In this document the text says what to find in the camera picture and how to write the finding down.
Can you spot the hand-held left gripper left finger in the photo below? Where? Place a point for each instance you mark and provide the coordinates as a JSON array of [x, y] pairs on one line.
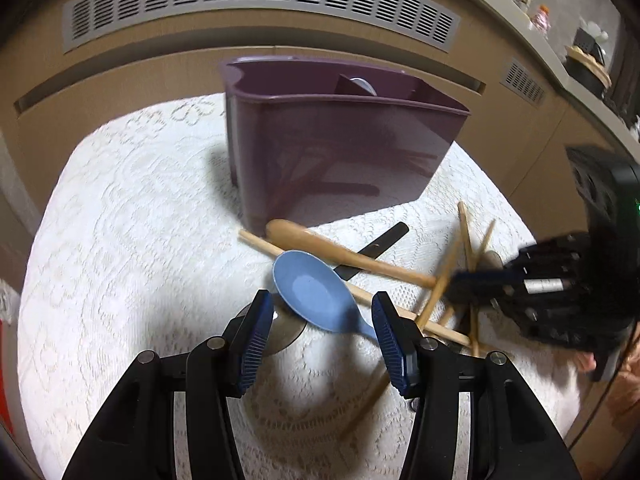
[[255, 340]]

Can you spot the person's right hand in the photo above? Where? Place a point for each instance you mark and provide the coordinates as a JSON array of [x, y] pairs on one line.
[[585, 361]]

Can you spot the small grey vent grille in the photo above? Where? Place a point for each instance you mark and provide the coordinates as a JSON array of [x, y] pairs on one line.
[[524, 81]]

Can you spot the dark round basket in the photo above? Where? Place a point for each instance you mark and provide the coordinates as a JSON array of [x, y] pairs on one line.
[[590, 75]]

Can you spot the wooden spoon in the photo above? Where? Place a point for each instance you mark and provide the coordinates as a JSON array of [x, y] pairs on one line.
[[300, 240]]

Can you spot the purple plastic utensil holder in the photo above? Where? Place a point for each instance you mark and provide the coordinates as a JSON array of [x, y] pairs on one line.
[[325, 160]]

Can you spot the silver metal spoon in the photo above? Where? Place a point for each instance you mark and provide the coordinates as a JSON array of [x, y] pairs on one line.
[[362, 86]]

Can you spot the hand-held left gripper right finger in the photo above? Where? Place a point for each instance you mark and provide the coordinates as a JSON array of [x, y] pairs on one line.
[[387, 345]]

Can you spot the black box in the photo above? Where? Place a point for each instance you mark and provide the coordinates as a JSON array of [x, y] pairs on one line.
[[586, 42]]

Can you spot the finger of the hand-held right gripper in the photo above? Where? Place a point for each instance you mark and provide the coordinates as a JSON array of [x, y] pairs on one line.
[[550, 260], [545, 315]]

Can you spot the blue plastic spoon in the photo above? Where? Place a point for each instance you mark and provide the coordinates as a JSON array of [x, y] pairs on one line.
[[310, 285]]

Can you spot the white lace tablecloth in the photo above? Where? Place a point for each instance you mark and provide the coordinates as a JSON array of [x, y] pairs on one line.
[[125, 260]]

